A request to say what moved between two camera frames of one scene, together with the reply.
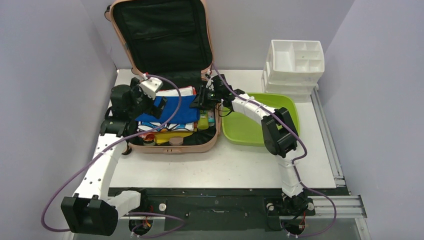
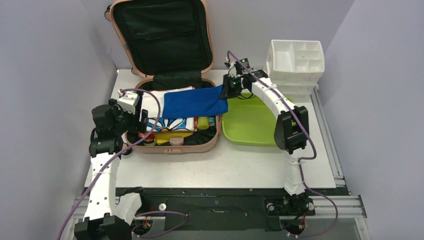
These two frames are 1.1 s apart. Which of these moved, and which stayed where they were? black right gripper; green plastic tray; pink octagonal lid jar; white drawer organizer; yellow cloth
Moved: black right gripper
Stayed: white drawer organizer; yellow cloth; pink octagonal lid jar; green plastic tray
